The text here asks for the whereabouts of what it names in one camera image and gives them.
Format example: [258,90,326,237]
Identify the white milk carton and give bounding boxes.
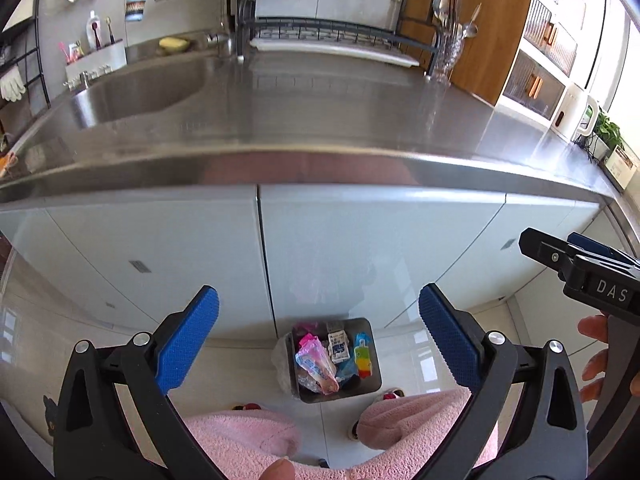
[328,330,350,364]

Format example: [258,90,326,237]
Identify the pink snack wrapper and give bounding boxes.
[295,333,340,396]

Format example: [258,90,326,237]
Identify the blue ice cream wrapper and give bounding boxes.
[336,333,373,382]

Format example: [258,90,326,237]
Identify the clear plastic bag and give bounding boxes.
[271,334,296,396]

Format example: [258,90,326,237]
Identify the dark trash bin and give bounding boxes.
[278,318,382,404]

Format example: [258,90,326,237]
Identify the person right hand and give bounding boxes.
[577,313,608,403]

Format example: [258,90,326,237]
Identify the pink fleece leg left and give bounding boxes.
[184,410,355,479]

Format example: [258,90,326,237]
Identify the green potted plant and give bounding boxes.
[593,112,624,151]

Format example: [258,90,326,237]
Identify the white electric kettle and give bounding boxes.
[550,84,600,141]

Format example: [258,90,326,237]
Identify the white storage cabinet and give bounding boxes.
[498,0,631,126]

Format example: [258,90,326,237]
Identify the glass cutlery holder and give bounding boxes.
[432,30,464,84]

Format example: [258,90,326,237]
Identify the black dish rack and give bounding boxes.
[235,0,439,66]

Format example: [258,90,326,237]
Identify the wooden cutting board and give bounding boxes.
[398,0,530,105]

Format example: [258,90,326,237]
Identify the orange cloth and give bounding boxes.
[0,153,18,178]

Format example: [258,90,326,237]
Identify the stainless steel sink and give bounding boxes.
[58,60,212,129]

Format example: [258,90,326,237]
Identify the white drip tray lower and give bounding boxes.
[250,38,420,67]

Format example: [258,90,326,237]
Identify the white toothbrush holder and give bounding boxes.
[65,40,127,86]

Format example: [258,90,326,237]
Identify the white rubber glove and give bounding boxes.
[0,65,26,102]

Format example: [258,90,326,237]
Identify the yellow sponge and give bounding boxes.
[158,37,191,55]

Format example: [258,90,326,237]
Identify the white toothpaste tube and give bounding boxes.
[86,10,102,51]

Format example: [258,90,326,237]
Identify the black side shelf rack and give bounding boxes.
[1,0,51,122]

